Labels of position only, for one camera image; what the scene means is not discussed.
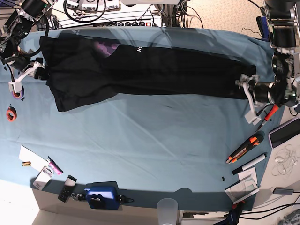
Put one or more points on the smartphone with purple case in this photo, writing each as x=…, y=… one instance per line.
x=285, y=132

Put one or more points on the black white marker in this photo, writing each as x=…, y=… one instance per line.
x=250, y=164

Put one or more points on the black remote control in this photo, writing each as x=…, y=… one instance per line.
x=67, y=189

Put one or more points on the purple tape roll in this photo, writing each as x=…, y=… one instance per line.
x=18, y=95

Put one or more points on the white paper card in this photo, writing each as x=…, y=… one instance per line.
x=36, y=161

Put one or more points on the translucent plastic cup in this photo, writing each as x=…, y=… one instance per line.
x=167, y=210

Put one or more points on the blue box device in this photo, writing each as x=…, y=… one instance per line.
x=102, y=195

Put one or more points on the clear plastic package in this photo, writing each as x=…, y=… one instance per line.
x=43, y=178

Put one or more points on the pink marker pen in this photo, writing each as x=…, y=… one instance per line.
x=54, y=166

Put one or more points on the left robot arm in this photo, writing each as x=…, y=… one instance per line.
x=265, y=98

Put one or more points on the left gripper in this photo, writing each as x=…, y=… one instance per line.
x=247, y=84

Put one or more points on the orange utility knife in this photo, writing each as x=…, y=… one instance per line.
x=247, y=146

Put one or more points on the small yellow battery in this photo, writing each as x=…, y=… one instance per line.
x=28, y=163

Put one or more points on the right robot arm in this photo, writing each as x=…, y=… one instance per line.
x=16, y=28

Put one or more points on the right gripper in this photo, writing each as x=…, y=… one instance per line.
x=25, y=67

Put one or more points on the orange screwdriver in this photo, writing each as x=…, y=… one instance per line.
x=268, y=116

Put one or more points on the teal table cloth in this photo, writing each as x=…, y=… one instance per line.
x=154, y=147

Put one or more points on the black t-shirt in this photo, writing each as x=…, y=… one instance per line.
x=85, y=71

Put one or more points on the red tape roll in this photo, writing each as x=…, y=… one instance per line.
x=11, y=113

